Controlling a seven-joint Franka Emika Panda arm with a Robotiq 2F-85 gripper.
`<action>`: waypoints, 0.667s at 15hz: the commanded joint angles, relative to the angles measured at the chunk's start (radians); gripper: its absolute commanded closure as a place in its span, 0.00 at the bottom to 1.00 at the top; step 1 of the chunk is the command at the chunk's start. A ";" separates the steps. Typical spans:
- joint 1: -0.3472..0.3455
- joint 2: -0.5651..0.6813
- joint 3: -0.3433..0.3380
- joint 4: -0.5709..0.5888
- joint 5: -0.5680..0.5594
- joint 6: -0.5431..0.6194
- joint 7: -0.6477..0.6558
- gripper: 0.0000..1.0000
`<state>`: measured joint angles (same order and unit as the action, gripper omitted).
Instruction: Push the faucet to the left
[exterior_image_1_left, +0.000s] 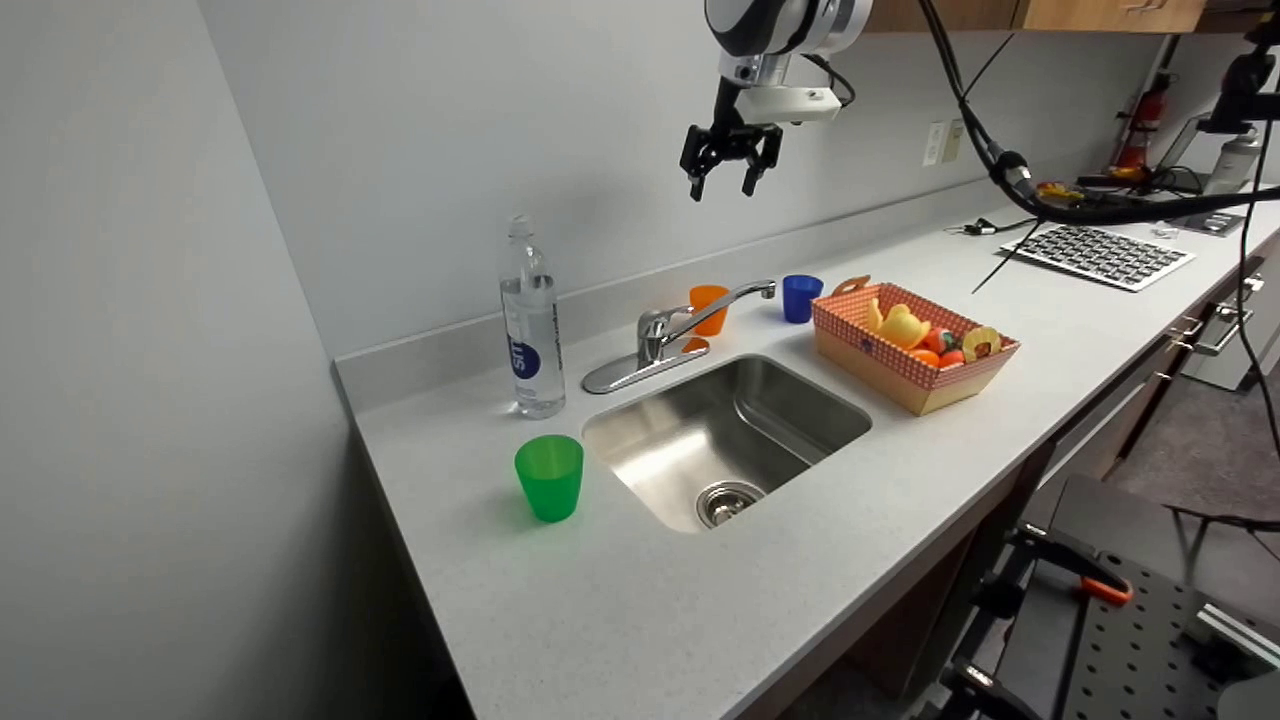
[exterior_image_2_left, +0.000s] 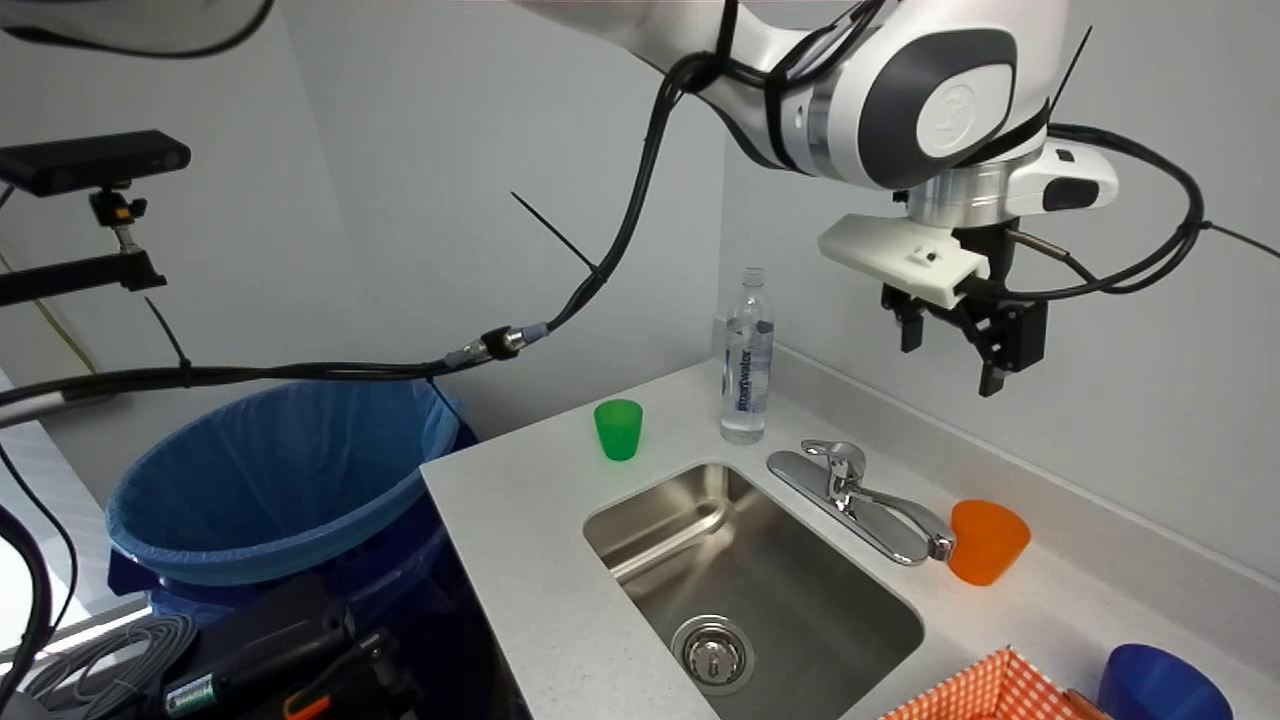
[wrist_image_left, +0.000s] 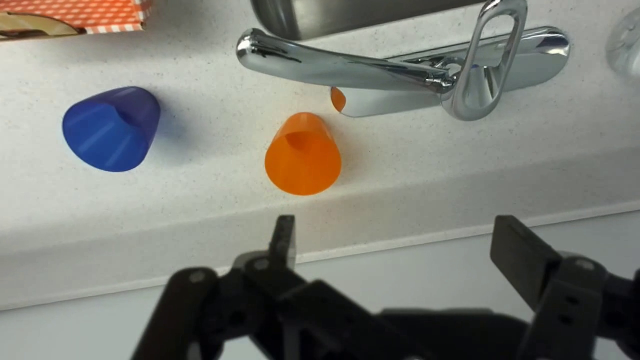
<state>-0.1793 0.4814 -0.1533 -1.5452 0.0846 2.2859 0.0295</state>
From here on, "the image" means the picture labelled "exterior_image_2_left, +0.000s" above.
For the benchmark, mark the chrome faucet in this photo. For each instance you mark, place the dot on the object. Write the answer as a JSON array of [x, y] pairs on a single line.
[[862, 506]]

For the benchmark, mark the black camera bar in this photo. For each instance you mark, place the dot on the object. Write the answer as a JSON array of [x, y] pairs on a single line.
[[92, 163]]

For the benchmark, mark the stainless steel sink basin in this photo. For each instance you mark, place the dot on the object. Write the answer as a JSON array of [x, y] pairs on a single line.
[[774, 585]]

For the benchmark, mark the orange plastic cup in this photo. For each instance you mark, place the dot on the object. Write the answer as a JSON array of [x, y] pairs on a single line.
[[988, 540]]

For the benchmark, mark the orange checkered paper basket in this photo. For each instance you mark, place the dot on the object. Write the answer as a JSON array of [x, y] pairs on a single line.
[[993, 693]]

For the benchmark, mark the green plastic cup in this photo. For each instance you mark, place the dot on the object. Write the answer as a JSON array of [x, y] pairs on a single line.
[[618, 435]]

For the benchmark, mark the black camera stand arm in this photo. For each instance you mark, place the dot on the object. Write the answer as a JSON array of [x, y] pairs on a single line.
[[83, 274]]

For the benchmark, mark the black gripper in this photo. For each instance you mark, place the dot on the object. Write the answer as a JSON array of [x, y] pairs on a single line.
[[982, 274]]

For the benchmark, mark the blue plastic cup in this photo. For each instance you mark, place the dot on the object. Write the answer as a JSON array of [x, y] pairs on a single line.
[[1160, 685]]

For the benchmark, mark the dark blue trash bin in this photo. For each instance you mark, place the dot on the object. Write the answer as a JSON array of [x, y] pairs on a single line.
[[385, 572]]

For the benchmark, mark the metal sink drain strainer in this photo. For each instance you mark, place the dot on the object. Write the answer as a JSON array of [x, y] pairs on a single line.
[[714, 650]]

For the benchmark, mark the black tool case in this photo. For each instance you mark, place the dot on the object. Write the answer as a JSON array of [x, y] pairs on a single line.
[[293, 665]]

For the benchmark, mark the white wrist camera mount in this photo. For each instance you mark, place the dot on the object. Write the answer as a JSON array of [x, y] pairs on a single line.
[[904, 254]]

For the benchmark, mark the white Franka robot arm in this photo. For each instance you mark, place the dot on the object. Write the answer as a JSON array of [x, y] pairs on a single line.
[[854, 95]]

